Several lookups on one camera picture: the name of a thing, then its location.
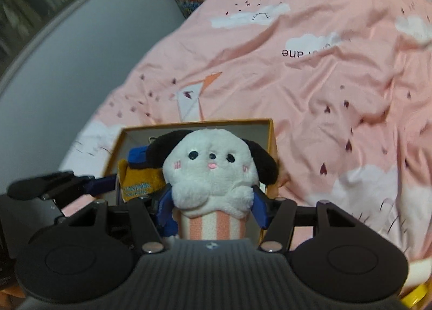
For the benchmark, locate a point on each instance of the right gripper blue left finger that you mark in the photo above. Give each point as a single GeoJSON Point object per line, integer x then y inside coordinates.
{"type": "Point", "coordinates": [162, 207]}

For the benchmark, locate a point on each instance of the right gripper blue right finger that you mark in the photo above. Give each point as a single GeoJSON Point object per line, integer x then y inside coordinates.
{"type": "Point", "coordinates": [261, 208]}

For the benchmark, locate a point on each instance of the orange bear plush blue outfit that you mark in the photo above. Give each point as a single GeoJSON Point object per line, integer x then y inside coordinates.
{"type": "Point", "coordinates": [135, 178]}

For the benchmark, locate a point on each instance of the white dog plush striped cup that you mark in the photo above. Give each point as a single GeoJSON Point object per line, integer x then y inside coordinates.
{"type": "Point", "coordinates": [211, 175]}

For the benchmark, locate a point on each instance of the yellow round tape measure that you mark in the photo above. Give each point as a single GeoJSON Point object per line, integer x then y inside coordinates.
{"type": "Point", "coordinates": [417, 298]}

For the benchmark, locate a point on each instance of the orange cardboard storage box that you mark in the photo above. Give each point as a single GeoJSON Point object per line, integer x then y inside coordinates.
{"type": "Point", "coordinates": [260, 132]}

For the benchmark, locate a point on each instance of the pink cloud print duvet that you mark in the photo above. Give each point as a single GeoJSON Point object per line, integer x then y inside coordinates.
{"type": "Point", "coordinates": [347, 84]}

